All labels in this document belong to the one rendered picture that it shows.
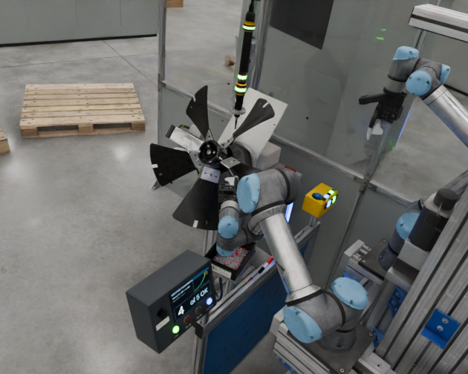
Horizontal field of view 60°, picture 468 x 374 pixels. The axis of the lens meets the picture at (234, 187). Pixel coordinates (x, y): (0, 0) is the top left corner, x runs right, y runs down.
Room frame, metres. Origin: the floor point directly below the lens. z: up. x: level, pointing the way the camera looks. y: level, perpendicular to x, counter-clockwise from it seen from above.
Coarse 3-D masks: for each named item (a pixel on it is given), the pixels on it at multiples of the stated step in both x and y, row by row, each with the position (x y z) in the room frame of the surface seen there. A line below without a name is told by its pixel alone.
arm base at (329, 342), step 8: (328, 336) 0.82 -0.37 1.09; (336, 336) 0.81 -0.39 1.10; (344, 336) 0.82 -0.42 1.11; (352, 336) 0.83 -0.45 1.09; (320, 344) 0.82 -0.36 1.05; (328, 344) 0.81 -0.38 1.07; (336, 344) 0.81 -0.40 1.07; (344, 344) 0.81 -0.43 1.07; (352, 344) 0.82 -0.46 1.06; (336, 352) 0.80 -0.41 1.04
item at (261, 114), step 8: (256, 104) 1.84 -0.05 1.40; (264, 104) 1.78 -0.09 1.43; (256, 112) 1.75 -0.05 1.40; (264, 112) 1.71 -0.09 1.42; (272, 112) 1.68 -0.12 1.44; (248, 120) 1.73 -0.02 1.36; (256, 120) 1.69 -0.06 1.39; (264, 120) 1.66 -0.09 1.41; (240, 128) 1.72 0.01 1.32; (248, 128) 1.66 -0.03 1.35
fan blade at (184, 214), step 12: (204, 180) 1.57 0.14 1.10; (192, 192) 1.52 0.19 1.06; (204, 192) 1.53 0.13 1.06; (216, 192) 1.56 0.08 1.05; (180, 204) 1.48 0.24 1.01; (192, 204) 1.49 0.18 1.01; (204, 204) 1.50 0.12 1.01; (216, 204) 1.52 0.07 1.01; (180, 216) 1.45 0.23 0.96; (192, 216) 1.45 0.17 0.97; (204, 216) 1.46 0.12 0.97; (216, 216) 1.48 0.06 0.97; (204, 228) 1.43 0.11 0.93; (216, 228) 1.44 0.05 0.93
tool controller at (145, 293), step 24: (168, 264) 0.90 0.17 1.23; (192, 264) 0.90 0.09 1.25; (144, 288) 0.78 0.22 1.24; (168, 288) 0.78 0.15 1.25; (192, 288) 0.84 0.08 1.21; (144, 312) 0.72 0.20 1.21; (168, 312) 0.75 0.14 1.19; (192, 312) 0.81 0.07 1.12; (144, 336) 0.72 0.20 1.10; (168, 336) 0.72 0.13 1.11
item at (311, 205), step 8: (320, 184) 1.72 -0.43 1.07; (312, 192) 1.64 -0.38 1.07; (320, 192) 1.65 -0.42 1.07; (336, 192) 1.67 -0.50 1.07; (304, 200) 1.61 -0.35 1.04; (312, 200) 1.59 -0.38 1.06; (320, 200) 1.58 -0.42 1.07; (328, 200) 1.60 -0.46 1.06; (304, 208) 1.60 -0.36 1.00; (312, 208) 1.58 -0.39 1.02; (320, 208) 1.56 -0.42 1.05; (328, 208) 1.63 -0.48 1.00; (320, 216) 1.57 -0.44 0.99
